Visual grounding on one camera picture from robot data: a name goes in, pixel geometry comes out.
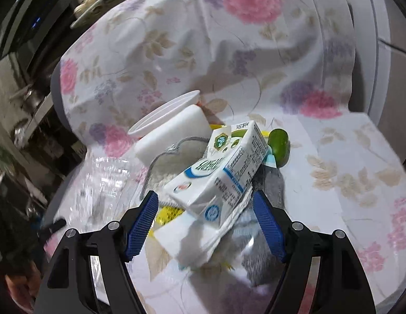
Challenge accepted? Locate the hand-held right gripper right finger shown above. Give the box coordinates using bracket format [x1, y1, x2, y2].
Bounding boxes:
[252, 190, 377, 314]

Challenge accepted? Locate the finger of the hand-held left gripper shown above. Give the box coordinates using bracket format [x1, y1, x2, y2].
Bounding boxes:
[37, 218, 67, 238]

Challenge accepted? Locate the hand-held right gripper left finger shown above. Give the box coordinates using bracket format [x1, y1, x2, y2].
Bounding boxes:
[34, 190, 159, 314]

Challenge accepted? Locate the white blue milk carton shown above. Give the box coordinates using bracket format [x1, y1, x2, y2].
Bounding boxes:
[163, 120, 269, 229]

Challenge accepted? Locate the yellow wrapper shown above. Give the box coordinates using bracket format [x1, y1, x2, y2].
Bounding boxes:
[151, 206, 184, 239]

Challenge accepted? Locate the white tissue paper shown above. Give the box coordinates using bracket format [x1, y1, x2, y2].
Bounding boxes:
[153, 190, 256, 269]

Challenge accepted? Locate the clear plastic bag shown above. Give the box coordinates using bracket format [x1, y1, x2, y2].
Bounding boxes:
[56, 157, 148, 229]

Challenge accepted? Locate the white knitted cloth grey edge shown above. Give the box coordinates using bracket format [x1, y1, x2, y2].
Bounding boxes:
[142, 137, 211, 200]

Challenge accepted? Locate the green fruit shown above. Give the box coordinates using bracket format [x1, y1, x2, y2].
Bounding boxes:
[268, 128, 290, 168]

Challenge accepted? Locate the white plastic cup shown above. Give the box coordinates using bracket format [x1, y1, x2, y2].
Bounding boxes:
[135, 104, 213, 167]
[128, 91, 201, 138]

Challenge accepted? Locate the cluttered dark shelf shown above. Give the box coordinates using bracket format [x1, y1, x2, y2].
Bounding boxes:
[0, 82, 79, 203]

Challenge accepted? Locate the floral printed cloth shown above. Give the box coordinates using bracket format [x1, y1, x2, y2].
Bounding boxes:
[51, 0, 406, 314]

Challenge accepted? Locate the black television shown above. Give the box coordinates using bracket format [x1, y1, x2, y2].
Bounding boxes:
[0, 0, 76, 63]

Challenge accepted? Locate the metal rack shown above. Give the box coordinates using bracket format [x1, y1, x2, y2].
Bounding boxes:
[70, 0, 164, 28]

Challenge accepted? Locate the white appliance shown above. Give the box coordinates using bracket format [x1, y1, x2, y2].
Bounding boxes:
[341, 0, 406, 118]

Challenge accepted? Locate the black cable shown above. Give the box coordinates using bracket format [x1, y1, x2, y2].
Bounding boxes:
[380, 38, 406, 57]

